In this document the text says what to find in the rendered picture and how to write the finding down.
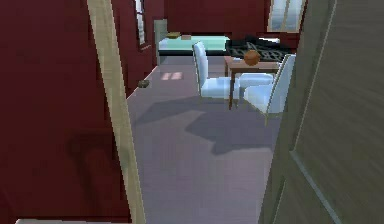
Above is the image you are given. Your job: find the brown wooden table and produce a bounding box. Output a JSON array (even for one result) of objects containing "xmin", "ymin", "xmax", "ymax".
[{"xmin": 223, "ymin": 55, "xmax": 282, "ymax": 111}]

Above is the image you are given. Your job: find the window with beige frame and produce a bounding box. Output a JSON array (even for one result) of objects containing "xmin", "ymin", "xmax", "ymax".
[{"xmin": 266, "ymin": 0, "xmax": 308, "ymax": 34}]

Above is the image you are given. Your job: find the orange basketball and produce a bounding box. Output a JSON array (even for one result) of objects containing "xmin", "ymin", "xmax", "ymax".
[{"xmin": 243, "ymin": 49, "xmax": 261, "ymax": 67}]

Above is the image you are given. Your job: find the white upholstered chair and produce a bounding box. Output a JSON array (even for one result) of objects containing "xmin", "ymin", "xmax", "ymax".
[
  {"xmin": 192, "ymin": 40, "xmax": 240, "ymax": 101},
  {"xmin": 239, "ymin": 72, "xmax": 275, "ymax": 90},
  {"xmin": 242, "ymin": 53, "xmax": 297, "ymax": 127}
]

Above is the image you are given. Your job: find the grey bed headboard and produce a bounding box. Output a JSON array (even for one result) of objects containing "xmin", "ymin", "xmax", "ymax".
[{"xmin": 153, "ymin": 18, "xmax": 169, "ymax": 66}]

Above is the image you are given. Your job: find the narrow window on red wall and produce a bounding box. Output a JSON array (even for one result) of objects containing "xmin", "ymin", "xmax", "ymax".
[{"xmin": 134, "ymin": 0, "xmax": 148, "ymax": 47}]

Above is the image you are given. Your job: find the grey-brown room door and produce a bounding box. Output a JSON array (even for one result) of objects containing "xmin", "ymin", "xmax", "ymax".
[{"xmin": 258, "ymin": 0, "xmax": 384, "ymax": 224}]

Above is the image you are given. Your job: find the mint green bed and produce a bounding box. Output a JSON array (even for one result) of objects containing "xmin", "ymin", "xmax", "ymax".
[{"xmin": 158, "ymin": 34, "xmax": 232, "ymax": 57}]

